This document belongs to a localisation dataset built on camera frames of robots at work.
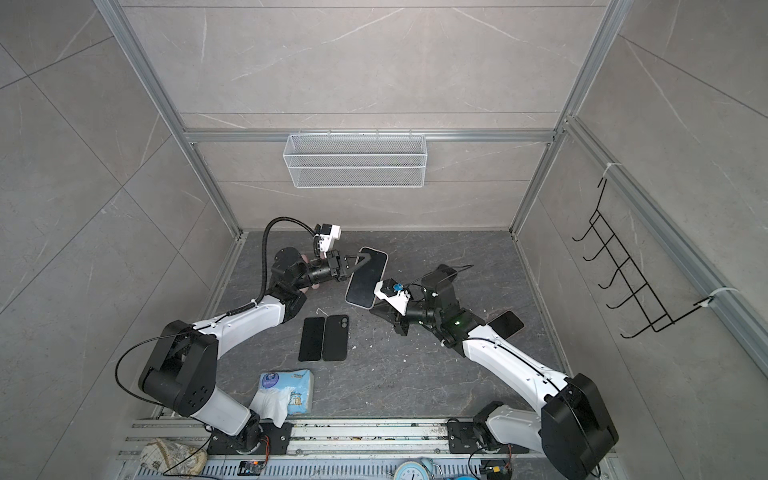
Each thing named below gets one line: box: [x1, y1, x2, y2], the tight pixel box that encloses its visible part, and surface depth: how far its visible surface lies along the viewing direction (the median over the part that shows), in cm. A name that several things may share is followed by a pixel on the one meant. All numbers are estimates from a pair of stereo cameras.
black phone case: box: [322, 314, 349, 361], surface depth 93 cm
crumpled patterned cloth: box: [140, 438, 208, 476], surface depth 70 cm
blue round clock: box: [394, 461, 429, 480], surface depth 67 cm
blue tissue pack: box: [249, 369, 314, 428], surface depth 77 cm
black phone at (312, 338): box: [298, 317, 325, 361], surface depth 93 cm
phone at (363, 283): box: [345, 246, 389, 310], surface depth 73 cm
